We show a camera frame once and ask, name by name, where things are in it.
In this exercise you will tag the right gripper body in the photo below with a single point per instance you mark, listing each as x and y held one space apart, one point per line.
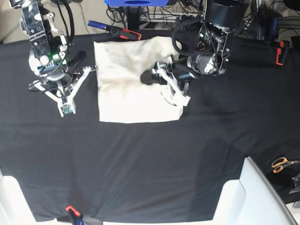
63 93

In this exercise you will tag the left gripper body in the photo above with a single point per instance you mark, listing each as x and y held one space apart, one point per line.
173 91

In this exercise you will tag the cream white T-shirt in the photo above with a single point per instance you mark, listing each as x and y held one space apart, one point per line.
122 97

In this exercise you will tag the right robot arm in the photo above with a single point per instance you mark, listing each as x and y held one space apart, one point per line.
58 77

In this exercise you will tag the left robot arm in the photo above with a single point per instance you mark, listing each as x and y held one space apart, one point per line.
215 30

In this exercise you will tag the black orange clamp top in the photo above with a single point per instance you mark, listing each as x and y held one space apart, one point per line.
115 31

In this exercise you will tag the black orange clamp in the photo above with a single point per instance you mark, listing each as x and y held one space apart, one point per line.
76 218
282 52
115 31

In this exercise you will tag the white power strip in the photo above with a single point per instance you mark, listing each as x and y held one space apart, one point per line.
164 17

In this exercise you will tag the blue box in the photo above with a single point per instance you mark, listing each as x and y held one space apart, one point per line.
140 3

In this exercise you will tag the black table cloth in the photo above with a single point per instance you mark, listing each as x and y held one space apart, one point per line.
153 173

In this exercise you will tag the black orange clamp right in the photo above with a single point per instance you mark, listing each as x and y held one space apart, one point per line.
282 52

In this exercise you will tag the grey white chair left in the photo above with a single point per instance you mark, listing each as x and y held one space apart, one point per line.
14 209

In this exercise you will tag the black orange clamp bottom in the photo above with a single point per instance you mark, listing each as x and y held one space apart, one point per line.
76 218

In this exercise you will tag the black camera pole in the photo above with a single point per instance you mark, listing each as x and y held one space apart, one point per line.
133 17

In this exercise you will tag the orange handled scissors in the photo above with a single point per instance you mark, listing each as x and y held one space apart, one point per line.
281 163

